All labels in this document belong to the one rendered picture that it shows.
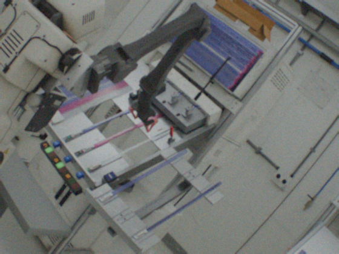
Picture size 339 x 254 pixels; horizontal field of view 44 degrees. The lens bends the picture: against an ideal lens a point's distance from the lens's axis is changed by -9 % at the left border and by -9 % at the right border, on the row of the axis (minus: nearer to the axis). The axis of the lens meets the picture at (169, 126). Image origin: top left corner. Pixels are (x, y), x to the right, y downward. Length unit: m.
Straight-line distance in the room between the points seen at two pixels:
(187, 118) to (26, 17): 1.13
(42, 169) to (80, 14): 1.46
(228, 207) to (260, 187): 0.31
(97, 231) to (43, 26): 1.31
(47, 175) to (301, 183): 1.98
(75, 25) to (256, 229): 2.68
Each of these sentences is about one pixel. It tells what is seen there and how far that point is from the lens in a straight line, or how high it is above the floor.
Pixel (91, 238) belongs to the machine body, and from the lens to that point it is 2.40.
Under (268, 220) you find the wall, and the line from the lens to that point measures 3.67.
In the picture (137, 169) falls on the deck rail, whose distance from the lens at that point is 2.09.
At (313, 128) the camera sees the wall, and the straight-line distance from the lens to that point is 3.68.
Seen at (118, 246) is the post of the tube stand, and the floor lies 0.56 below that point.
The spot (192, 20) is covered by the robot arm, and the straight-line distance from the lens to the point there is 1.55.
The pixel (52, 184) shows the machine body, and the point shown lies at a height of 0.37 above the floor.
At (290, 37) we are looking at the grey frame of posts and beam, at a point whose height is 1.81.
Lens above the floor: 1.41
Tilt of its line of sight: 9 degrees down
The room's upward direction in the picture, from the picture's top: 39 degrees clockwise
